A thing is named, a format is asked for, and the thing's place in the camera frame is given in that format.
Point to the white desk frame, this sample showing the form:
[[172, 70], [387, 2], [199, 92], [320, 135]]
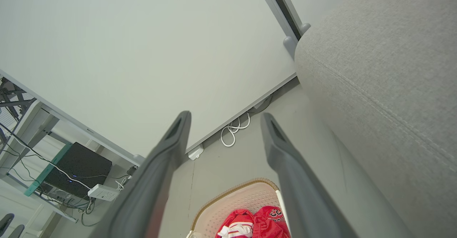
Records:
[[34, 127]]

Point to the large white partition panel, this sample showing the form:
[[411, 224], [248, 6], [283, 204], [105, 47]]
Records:
[[142, 52]]

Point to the white power strip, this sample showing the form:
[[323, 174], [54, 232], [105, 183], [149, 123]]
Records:
[[103, 192]]

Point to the white power adapter box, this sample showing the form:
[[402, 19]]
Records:
[[195, 153]]

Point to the red jersey with print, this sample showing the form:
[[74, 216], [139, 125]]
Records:
[[267, 223]]

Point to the grey fabric sofa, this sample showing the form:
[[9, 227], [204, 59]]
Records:
[[385, 88]]

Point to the grey rounded partition foot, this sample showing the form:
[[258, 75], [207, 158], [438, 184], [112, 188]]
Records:
[[305, 28], [290, 45]]

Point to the black computer case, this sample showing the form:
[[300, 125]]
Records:
[[82, 168]]

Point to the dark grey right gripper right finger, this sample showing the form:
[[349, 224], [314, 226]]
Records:
[[303, 195]]

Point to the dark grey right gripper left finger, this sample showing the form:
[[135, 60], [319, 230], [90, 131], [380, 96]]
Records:
[[150, 191]]

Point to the beige perforated laundry basket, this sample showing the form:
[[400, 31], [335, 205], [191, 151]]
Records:
[[246, 197]]

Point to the red white striped garment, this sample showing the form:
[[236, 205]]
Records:
[[235, 225]]

